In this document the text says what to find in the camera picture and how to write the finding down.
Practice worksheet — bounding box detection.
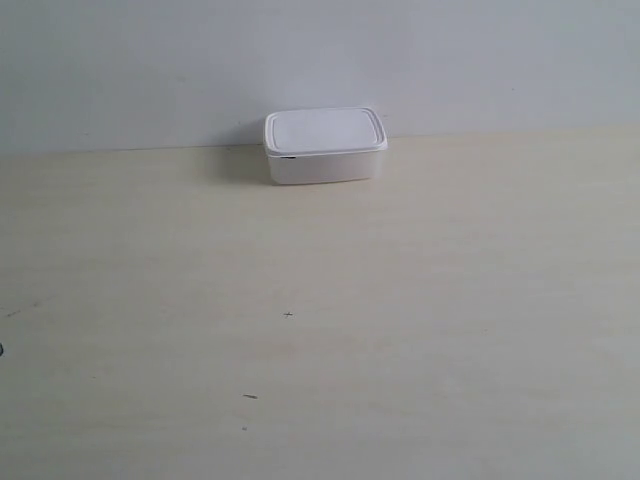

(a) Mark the white lidded plastic container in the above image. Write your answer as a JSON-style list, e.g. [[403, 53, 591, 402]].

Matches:
[[263, 107, 388, 185]]

